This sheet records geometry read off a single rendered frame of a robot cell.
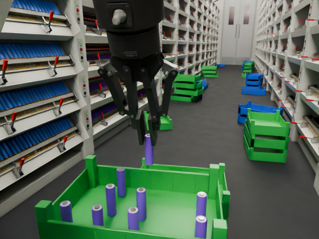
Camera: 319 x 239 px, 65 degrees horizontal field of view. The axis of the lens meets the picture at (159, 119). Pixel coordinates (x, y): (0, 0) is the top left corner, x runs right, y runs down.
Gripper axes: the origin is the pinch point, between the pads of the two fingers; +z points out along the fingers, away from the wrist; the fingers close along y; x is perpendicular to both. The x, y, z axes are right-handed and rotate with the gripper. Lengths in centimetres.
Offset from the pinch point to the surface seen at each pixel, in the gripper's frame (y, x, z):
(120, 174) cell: -6.0, -3.9, 10.4
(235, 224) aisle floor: 25, 13, 60
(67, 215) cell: -11.4, -16.0, 6.2
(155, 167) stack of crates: -5.3, 22.8, 42.5
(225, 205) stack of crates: 18.5, 5.1, 34.4
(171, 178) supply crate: 4.3, -1.1, 14.3
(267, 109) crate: 69, 145, 111
